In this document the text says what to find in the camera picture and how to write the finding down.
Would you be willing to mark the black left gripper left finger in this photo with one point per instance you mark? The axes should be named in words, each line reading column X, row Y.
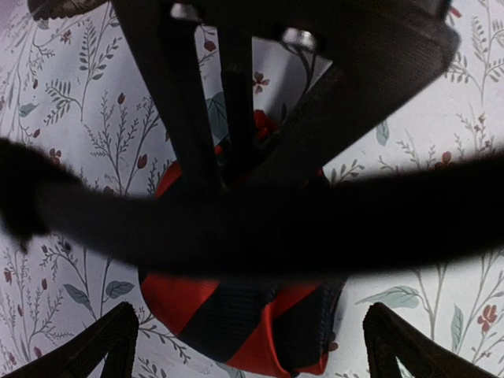
column 111, row 339

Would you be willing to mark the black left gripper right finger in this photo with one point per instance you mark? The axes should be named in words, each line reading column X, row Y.
column 390, row 341

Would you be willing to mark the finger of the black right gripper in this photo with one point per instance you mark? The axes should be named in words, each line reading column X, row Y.
column 301, row 80

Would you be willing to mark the red black striped tie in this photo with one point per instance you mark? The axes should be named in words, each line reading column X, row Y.
column 271, row 330

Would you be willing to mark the floral patterned table mat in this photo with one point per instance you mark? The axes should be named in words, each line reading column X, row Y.
column 71, row 88

